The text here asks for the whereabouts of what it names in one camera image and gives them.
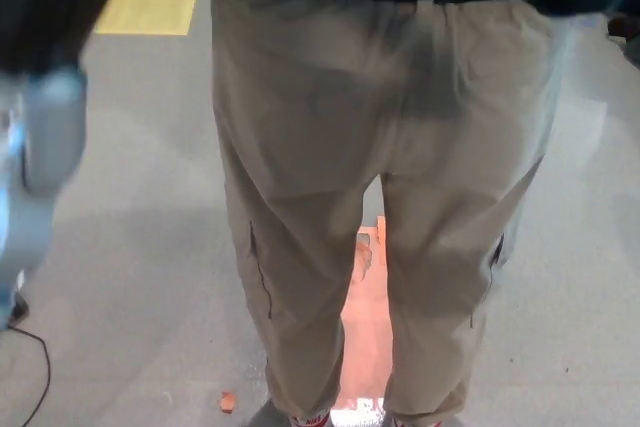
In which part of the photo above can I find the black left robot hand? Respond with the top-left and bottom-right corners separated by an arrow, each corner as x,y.
0,0 -> 124,81

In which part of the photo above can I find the yellow floor marker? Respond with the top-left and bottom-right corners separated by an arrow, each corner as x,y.
94,0 -> 204,38

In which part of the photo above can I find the grey floor device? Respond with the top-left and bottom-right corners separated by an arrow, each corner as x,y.
9,271 -> 30,322

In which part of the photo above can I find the curled orange paper scrap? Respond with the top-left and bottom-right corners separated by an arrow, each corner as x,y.
355,228 -> 376,282

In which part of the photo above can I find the orange rectangular floor mat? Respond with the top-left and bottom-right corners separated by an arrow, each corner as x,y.
338,214 -> 402,402

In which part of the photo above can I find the black floor cable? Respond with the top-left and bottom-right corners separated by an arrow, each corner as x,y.
0,324 -> 52,427

